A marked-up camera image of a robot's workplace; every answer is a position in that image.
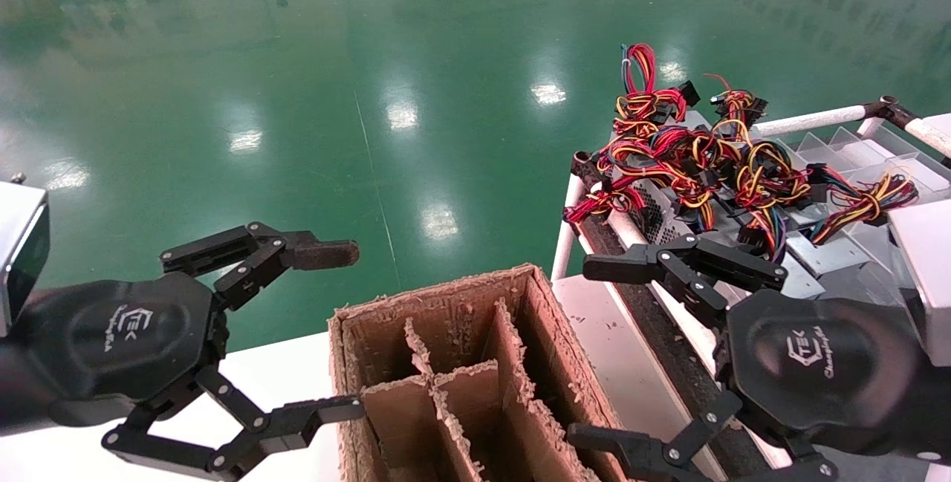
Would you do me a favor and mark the red yellow black cable tangle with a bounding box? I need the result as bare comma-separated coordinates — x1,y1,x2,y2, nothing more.
594,126,736,232

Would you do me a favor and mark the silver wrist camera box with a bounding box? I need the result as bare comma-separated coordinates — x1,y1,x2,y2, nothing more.
0,181,51,338
888,200,951,368

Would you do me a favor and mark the clear plastic divider tray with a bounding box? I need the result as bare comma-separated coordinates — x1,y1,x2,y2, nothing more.
776,126,951,297

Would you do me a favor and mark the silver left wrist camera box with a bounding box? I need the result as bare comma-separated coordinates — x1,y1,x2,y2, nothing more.
0,181,51,338

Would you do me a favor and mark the red looped cable bundle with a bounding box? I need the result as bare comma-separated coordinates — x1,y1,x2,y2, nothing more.
613,42,701,137

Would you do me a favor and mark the grey power supply under cables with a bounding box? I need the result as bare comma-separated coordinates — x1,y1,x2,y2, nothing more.
672,109,718,134

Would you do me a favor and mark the left gripper brown-padded finger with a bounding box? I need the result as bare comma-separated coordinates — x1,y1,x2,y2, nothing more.
160,222,361,312

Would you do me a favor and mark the grey power supply with cables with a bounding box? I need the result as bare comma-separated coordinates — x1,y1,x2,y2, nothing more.
786,163,920,284

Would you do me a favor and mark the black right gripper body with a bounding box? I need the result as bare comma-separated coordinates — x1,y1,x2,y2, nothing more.
717,290,929,455

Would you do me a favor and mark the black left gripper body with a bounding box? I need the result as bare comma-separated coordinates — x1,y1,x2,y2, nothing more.
15,273,227,405

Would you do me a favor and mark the yellow blue purple cable bundle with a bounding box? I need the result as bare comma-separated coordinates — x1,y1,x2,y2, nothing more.
732,140,828,266

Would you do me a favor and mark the brown cardboard divider box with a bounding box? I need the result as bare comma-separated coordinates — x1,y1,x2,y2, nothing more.
327,264,651,482

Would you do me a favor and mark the small grey power supply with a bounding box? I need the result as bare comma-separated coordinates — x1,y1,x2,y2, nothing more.
786,202,837,239

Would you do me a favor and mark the left gripper black-padded finger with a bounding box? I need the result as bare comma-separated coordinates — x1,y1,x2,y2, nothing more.
102,365,366,481

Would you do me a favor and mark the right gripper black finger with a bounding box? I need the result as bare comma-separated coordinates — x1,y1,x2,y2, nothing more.
566,391,840,482
582,235,788,330

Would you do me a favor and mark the black pipe joint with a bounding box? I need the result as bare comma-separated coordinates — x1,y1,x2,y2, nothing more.
862,96,922,132
571,150,604,189

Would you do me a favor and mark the silver power supply with label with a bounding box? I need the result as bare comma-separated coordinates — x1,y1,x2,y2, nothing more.
773,255,825,303

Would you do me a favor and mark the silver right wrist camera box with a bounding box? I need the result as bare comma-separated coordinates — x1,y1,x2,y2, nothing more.
888,200,951,368

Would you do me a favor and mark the red yellow cable bundle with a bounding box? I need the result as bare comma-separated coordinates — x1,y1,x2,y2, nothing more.
562,183,647,227
704,72,770,141

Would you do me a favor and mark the short white rack pipe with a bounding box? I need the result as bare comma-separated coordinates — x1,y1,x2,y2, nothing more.
551,174,585,282

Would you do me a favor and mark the grey power supply perforated side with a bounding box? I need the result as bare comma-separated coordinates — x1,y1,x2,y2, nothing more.
628,178,747,254

